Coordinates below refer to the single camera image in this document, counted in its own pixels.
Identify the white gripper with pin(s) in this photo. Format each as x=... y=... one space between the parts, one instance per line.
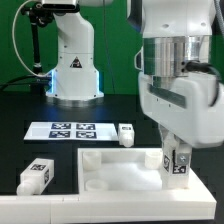
x=190 y=106

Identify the white square tabletop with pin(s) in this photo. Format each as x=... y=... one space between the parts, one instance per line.
x=117 y=169

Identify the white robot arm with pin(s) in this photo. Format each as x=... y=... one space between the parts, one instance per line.
x=172 y=31

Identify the white L-shaped fence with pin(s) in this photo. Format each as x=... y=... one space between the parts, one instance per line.
x=193 y=203

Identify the white marker base sheet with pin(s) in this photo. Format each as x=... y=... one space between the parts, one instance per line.
x=71 y=131

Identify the black camera on stand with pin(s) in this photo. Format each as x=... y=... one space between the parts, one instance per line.
x=61 y=6

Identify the black camera stand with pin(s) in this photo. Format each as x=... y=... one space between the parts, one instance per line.
x=39 y=18

